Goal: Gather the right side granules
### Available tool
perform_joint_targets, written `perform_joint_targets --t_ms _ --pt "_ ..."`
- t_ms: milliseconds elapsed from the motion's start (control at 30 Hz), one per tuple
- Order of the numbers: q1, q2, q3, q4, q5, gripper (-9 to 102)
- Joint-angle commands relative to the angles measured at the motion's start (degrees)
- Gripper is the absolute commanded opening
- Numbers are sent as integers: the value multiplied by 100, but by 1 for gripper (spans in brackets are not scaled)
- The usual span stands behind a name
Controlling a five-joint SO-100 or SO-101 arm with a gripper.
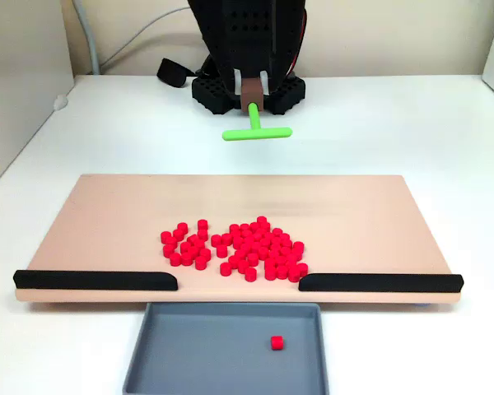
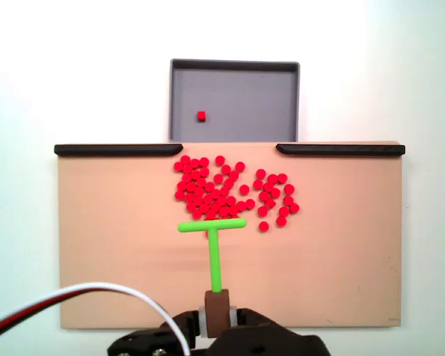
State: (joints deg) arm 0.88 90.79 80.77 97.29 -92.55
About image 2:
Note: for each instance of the beige flat work board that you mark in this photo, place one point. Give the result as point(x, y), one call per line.
point(133, 259)

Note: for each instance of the small red cube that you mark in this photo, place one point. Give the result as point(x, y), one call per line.
point(201, 116)

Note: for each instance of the grey rectangular tray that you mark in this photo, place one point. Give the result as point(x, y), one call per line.
point(244, 104)

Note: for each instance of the black edge rail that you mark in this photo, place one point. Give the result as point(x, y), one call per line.
point(341, 150)
point(118, 150)

